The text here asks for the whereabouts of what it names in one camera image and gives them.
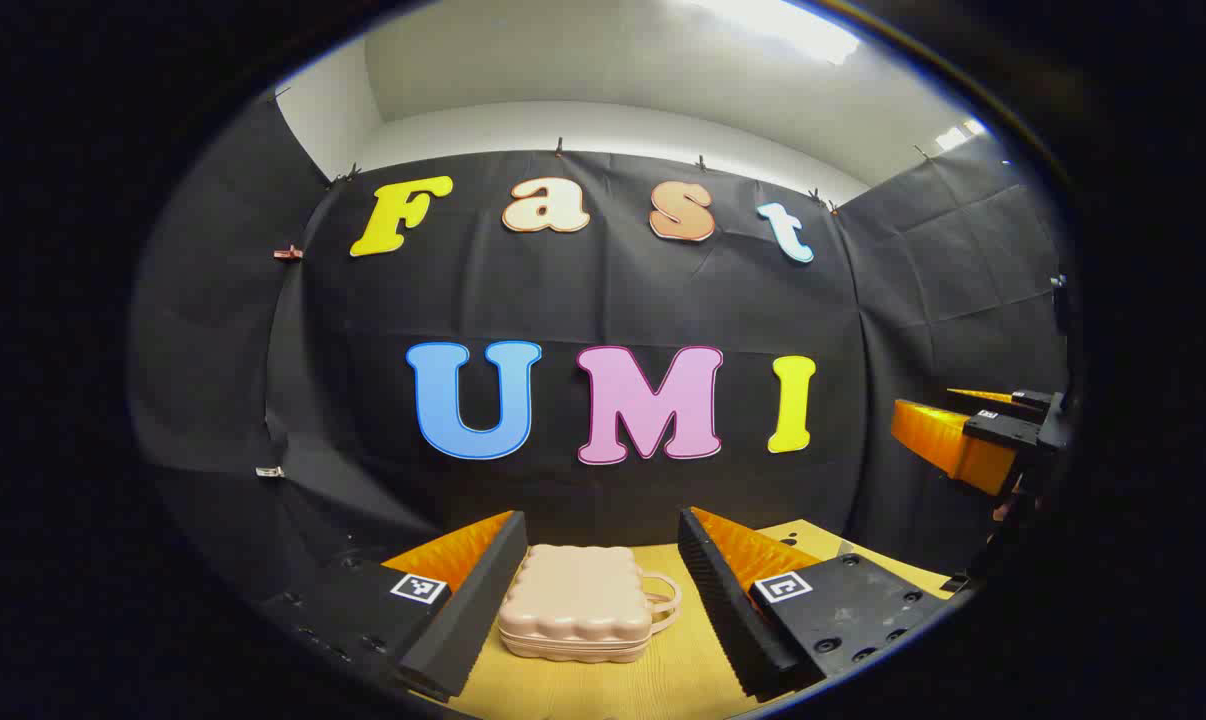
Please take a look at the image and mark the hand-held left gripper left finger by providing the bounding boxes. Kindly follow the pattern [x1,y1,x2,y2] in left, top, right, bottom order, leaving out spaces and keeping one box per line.
[258,510,530,702]

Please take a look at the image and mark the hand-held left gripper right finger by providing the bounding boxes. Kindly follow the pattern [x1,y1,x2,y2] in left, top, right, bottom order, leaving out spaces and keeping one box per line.
[676,506,954,702]

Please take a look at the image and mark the pink suitcase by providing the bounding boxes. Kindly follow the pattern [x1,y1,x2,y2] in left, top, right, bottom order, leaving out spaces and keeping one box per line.
[496,543,684,665]

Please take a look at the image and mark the black backdrop cloth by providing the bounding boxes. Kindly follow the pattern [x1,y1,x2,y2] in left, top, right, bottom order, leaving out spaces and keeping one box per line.
[128,95,1074,601]

